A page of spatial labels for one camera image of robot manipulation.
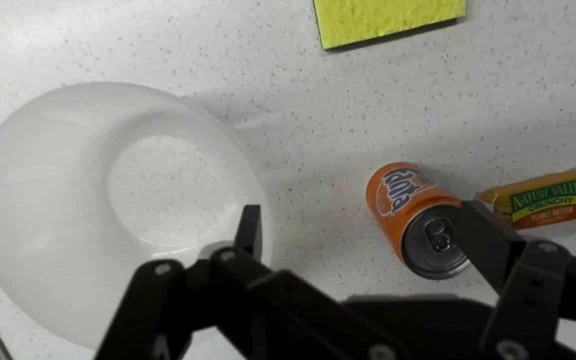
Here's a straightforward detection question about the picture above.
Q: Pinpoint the yellow sponge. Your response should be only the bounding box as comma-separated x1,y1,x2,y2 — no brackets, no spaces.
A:
313,0,468,52

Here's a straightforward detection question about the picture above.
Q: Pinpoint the granola bar packet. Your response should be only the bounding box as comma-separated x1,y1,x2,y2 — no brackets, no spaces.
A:
476,160,576,233

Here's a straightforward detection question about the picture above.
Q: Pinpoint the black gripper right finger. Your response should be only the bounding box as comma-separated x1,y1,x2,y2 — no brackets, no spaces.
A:
456,198,576,360

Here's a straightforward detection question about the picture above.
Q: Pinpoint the white bowl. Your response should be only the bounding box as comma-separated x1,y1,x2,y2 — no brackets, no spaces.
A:
0,81,275,352

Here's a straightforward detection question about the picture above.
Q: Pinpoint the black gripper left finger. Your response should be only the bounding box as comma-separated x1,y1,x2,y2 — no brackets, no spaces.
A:
95,205,404,360

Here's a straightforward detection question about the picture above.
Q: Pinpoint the orange soda can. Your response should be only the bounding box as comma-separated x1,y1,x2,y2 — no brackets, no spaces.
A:
365,160,475,281

